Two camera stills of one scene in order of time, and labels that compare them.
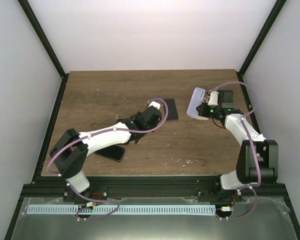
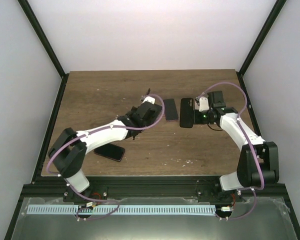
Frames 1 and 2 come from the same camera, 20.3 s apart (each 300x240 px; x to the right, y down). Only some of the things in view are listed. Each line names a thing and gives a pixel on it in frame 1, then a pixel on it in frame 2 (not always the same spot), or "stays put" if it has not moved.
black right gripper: [202, 112] → [197, 120]
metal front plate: [236, 218] stays put
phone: [114, 152] stays put
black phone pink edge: [172, 114] stays put
